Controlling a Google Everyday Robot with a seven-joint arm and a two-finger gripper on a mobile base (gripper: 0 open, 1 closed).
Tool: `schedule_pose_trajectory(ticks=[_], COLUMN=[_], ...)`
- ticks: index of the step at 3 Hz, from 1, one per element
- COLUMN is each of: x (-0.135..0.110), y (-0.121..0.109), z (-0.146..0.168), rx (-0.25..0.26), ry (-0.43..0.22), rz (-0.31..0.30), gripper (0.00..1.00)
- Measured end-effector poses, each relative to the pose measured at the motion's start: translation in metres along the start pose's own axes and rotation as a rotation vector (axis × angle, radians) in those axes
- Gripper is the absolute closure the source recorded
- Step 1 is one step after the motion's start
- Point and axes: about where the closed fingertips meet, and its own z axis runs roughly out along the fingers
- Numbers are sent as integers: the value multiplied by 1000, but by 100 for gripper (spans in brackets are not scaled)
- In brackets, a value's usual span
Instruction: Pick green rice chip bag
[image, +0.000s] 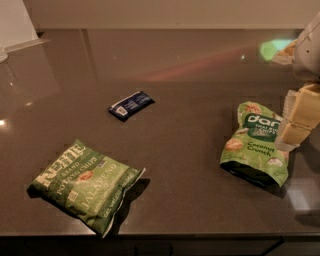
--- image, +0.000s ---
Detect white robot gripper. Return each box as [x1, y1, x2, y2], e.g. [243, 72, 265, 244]
[275, 12, 320, 152]

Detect green rice chip bag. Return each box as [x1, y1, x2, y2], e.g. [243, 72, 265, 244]
[220, 101, 289, 187]

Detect green jalapeno potato chips bag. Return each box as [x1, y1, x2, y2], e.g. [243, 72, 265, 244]
[31, 140, 144, 237]

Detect dark blue snack packet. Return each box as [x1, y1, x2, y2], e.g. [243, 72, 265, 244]
[108, 91, 154, 122]

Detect white object at left edge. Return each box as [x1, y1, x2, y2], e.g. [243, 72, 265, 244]
[0, 0, 47, 63]

